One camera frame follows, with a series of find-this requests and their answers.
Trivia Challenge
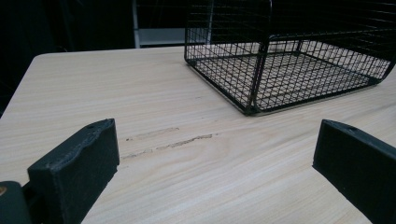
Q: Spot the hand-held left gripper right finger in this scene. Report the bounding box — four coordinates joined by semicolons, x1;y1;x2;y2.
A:
312;119;396;224

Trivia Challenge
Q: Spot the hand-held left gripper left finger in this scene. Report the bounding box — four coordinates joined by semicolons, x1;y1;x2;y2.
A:
26;118;120;224

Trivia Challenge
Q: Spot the black wire mesh basket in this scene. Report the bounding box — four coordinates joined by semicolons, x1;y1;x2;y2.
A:
183;0;396;117

